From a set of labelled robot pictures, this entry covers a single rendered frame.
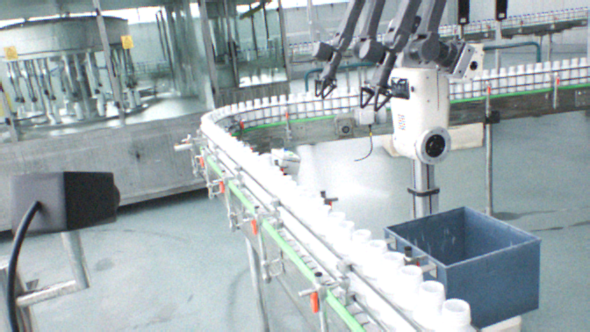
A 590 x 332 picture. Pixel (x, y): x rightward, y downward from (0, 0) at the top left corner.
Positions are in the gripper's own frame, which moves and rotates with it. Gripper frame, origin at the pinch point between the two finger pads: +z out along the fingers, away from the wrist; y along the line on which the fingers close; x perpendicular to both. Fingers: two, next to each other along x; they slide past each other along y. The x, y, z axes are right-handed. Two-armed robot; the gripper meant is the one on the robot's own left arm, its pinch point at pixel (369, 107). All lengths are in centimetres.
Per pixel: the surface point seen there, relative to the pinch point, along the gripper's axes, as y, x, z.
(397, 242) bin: 31.6, 8.0, 37.1
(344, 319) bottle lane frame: 67, -25, 49
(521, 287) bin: 55, 35, 35
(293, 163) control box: -22.3, -9.7, 29.0
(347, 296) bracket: 69, -28, 43
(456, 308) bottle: 96, -28, 32
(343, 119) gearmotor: -133, 61, 0
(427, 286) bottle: 89, -29, 32
